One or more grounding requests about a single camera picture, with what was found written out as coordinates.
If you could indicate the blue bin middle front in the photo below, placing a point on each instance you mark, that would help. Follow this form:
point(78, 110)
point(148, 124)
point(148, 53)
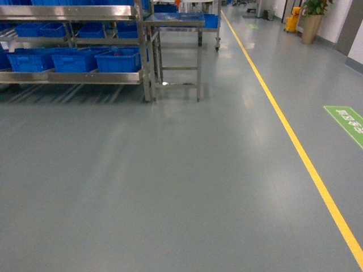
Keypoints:
point(77, 61)

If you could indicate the stainless steel shelf rack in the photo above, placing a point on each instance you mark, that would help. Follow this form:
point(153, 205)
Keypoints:
point(76, 25)

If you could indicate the far steel cart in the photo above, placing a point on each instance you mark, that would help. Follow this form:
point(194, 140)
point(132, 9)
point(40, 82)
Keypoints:
point(210, 9)

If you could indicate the blue bin with red bags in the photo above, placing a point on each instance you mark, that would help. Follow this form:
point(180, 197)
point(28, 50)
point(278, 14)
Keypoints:
point(119, 60)

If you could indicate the tall beige planter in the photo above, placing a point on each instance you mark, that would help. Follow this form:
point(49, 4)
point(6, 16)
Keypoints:
point(311, 27)

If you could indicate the blue bin on far cart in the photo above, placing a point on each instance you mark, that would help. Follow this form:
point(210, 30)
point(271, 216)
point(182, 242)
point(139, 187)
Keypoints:
point(211, 21)

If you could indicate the green potted plant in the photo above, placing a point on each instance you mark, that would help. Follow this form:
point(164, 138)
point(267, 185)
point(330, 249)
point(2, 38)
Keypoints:
point(315, 7)

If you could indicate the yellow mop bucket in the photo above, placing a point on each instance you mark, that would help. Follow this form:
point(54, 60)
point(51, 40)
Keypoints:
point(291, 22)

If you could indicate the small stainless steel table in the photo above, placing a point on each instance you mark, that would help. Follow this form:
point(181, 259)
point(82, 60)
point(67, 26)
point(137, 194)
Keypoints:
point(174, 41)

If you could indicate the blue bin left front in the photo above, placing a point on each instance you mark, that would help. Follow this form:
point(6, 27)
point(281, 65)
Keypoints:
point(33, 60)

